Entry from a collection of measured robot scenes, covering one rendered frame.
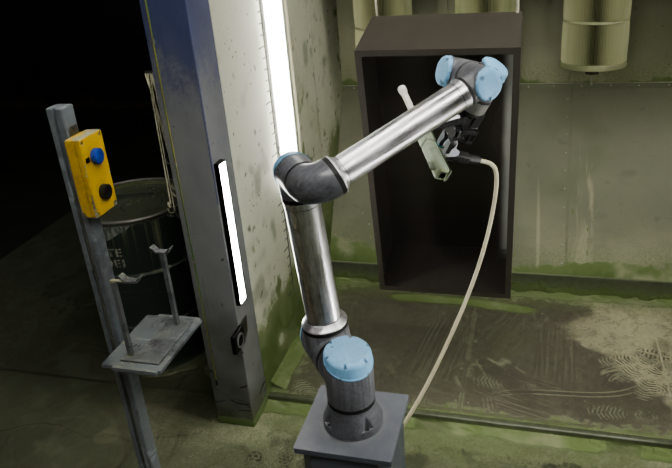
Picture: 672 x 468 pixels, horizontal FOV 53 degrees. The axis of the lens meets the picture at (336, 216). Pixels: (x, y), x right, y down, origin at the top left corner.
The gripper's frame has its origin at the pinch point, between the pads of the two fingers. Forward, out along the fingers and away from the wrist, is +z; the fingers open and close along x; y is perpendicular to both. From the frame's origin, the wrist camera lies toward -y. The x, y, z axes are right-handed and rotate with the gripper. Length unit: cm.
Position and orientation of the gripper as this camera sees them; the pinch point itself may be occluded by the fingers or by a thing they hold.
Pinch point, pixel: (437, 154)
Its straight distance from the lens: 231.8
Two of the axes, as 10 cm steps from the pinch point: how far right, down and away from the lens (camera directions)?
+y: 9.1, 1.0, 3.9
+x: -2.1, -7.2, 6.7
